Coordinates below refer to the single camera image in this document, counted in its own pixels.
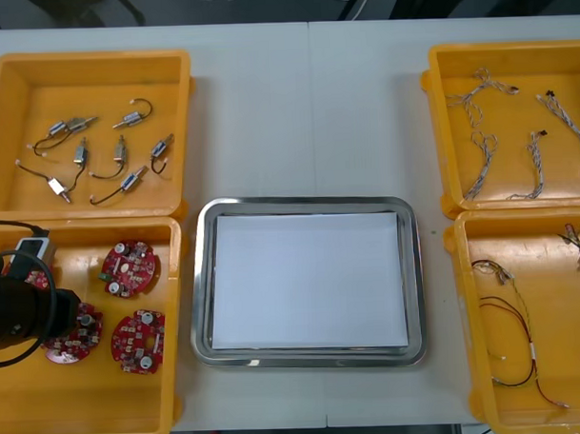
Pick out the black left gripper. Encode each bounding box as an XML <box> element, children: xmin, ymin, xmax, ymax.
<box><xmin>53</xmin><ymin>286</ymin><xmax>84</xmax><ymax>339</ymax></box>

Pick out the round red circuit board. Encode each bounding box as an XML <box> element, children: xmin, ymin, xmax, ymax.
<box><xmin>109</xmin><ymin>308</ymin><xmax>169</xmax><ymax>377</ymax></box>
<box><xmin>94</xmin><ymin>238</ymin><xmax>160</xmax><ymax>300</ymax></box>
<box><xmin>0</xmin><ymin>263</ymin><xmax>53</xmax><ymax>295</ymax></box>
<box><xmin>39</xmin><ymin>302</ymin><xmax>106</xmax><ymax>367</ymax></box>

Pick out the yellow-orange plastic bin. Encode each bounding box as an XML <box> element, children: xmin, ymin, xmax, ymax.
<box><xmin>0</xmin><ymin>213</ymin><xmax>191</xmax><ymax>434</ymax></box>
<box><xmin>417</xmin><ymin>37</ymin><xmax>580</xmax><ymax>218</ymax></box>
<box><xmin>0</xmin><ymin>46</ymin><xmax>200</xmax><ymax>224</ymax></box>
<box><xmin>441</xmin><ymin>206</ymin><xmax>580</xmax><ymax>434</ymax></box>

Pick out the steel tray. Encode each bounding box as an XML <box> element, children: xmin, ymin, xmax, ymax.
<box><xmin>185</xmin><ymin>188</ymin><xmax>430</xmax><ymax>375</ymax></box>

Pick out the pile of metal solenoids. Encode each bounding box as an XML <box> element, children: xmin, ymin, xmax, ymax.
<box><xmin>22</xmin><ymin>96</ymin><xmax>178</xmax><ymax>183</ymax></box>

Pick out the white paper sheet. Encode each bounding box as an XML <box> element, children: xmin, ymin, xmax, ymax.
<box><xmin>206</xmin><ymin>208</ymin><xmax>410</xmax><ymax>354</ymax></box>

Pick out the black chair leg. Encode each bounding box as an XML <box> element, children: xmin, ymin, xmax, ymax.
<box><xmin>112</xmin><ymin>0</ymin><xmax>147</xmax><ymax>27</ymax></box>

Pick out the red-black wire harness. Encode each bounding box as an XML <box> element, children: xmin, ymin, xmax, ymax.
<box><xmin>479</xmin><ymin>293</ymin><xmax>572</xmax><ymax>411</ymax></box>

